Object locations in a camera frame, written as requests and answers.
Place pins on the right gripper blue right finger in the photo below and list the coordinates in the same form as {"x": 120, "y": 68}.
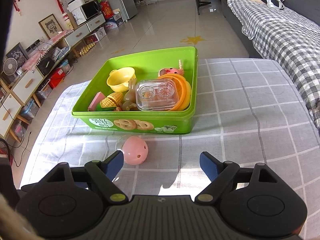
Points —
{"x": 211, "y": 166}

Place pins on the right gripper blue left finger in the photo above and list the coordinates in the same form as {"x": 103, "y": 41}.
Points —
{"x": 113, "y": 164}

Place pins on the brown rubber hand toy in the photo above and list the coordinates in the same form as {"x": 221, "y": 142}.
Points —
{"x": 129, "y": 100}

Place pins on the toy corn cob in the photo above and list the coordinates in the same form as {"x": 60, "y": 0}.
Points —
{"x": 110, "y": 103}

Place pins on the pink card box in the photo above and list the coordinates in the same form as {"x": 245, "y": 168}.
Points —
{"x": 96, "y": 100}

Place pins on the orange toy lid dish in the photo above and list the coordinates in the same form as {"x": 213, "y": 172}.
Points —
{"x": 183, "y": 89}

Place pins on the yellow toy pot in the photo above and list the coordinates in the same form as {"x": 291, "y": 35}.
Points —
{"x": 118, "y": 79}

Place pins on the clear contact lens case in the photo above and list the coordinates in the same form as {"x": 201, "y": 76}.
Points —
{"x": 156, "y": 95}

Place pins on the pink pig toy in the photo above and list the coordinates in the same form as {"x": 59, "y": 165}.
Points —
{"x": 179, "y": 70}

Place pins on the pink capsule ball toy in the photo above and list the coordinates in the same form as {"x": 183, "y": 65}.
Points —
{"x": 135, "y": 149}

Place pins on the grey checked tablecloth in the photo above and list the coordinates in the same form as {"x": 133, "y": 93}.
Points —
{"x": 247, "y": 111}

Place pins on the green plastic cookie box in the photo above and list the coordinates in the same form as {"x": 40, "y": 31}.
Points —
{"x": 147, "y": 65}

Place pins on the wooden tv cabinet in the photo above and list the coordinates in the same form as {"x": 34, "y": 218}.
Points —
{"x": 35, "y": 65}

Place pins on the red storage box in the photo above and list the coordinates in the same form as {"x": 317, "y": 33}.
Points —
{"x": 56, "y": 77}

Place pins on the small white desk fan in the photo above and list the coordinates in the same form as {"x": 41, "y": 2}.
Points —
{"x": 10, "y": 67}

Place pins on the grey plaid blanket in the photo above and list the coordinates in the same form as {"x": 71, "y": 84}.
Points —
{"x": 287, "y": 38}

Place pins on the framed cartoon picture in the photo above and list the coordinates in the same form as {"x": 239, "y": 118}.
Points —
{"x": 50, "y": 26}

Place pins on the dark grey sofa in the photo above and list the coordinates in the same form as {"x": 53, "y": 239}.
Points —
{"x": 307, "y": 8}

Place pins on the black microwave oven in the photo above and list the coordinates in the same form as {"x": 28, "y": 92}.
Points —
{"x": 86, "y": 11}

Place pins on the white printer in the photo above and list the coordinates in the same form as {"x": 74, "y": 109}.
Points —
{"x": 73, "y": 4}

